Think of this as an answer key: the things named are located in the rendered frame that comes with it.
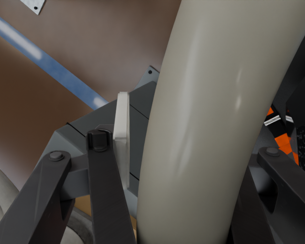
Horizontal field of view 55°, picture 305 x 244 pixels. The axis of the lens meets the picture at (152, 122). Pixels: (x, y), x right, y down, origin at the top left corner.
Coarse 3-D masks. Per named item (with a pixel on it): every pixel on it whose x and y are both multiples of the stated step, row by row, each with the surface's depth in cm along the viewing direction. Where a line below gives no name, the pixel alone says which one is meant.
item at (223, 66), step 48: (192, 0) 6; (240, 0) 6; (288, 0) 6; (192, 48) 6; (240, 48) 6; (288, 48) 6; (192, 96) 7; (240, 96) 6; (144, 144) 8; (192, 144) 7; (240, 144) 7; (144, 192) 8; (192, 192) 7; (144, 240) 9; (192, 240) 8
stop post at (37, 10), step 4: (24, 0) 156; (28, 0) 155; (32, 0) 154; (36, 0) 153; (40, 0) 153; (44, 0) 152; (28, 4) 156; (32, 4) 155; (36, 4) 154; (40, 4) 153; (32, 8) 155; (36, 8) 154; (40, 8) 154; (36, 12) 155
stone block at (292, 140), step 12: (300, 84) 105; (300, 96) 94; (288, 108) 96; (300, 108) 86; (288, 120) 97; (300, 120) 79; (288, 132) 100; (300, 132) 76; (300, 144) 76; (300, 156) 76
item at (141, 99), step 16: (144, 80) 147; (144, 96) 124; (96, 112) 92; (112, 112) 98; (144, 112) 112; (64, 128) 77; (80, 128) 81; (144, 128) 102; (48, 144) 77; (64, 144) 75; (80, 144) 76; (128, 192) 73; (128, 208) 74
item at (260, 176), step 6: (252, 156) 14; (252, 162) 13; (252, 168) 13; (258, 168) 13; (252, 174) 13; (258, 174) 13; (264, 174) 13; (258, 180) 13; (264, 180) 13; (270, 180) 13; (258, 186) 13; (264, 186) 13; (270, 186) 13; (276, 186) 13; (258, 192) 14; (264, 192) 14; (270, 192) 13; (276, 192) 14
